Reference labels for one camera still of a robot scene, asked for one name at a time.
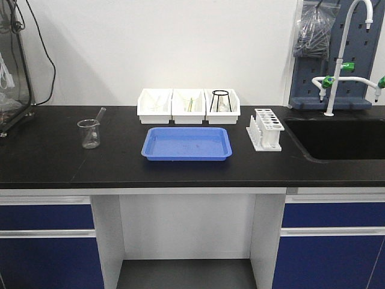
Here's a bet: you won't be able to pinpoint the white test tube rack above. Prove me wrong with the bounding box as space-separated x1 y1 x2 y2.
246 108 285 152

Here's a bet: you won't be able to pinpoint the plastic bag of tubes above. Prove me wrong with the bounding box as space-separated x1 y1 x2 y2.
292 1 340 60

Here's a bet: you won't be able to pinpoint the blue plastic tray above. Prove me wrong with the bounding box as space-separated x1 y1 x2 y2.
141 127 232 161

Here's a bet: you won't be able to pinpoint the middle white storage bin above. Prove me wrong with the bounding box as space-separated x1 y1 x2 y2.
171 89 206 125

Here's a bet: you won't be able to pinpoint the white storage bin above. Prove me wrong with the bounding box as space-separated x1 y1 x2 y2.
137 89 173 124
171 89 206 125
204 89 241 125

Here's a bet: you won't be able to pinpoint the glass beaker with droppers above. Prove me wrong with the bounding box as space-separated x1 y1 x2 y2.
183 97 199 113

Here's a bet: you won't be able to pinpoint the right white storage bin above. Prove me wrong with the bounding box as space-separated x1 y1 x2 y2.
204 89 241 125

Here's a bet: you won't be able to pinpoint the glass flask under tripod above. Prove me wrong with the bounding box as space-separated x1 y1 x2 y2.
217 96 229 112

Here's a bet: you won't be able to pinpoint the left white storage bin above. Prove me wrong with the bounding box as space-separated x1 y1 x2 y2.
137 89 173 124

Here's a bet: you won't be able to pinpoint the glass beaker on counter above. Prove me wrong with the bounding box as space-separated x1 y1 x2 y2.
77 119 100 149

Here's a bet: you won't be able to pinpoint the white lab faucet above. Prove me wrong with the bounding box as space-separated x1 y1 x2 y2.
311 0 385 117

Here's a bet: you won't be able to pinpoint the right blue cabinet drawers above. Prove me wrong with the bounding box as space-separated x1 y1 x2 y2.
272 201 384 288

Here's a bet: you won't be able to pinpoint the blue cabinet drawers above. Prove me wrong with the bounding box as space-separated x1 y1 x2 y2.
1 196 104 288
272 201 384 288

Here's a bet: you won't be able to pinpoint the black sink basin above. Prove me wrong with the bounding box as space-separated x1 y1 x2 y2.
286 120 384 160

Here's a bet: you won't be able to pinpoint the left blue cabinet drawers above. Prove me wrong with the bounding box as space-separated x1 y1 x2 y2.
1 196 104 288

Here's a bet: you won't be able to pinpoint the black wire tripod stand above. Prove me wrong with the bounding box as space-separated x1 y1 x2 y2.
210 90 232 112

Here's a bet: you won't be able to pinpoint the black hanging cable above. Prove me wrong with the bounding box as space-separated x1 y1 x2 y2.
25 0 57 106

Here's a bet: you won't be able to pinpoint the clear enclosure with black frame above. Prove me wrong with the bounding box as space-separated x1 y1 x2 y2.
1 1 35 137

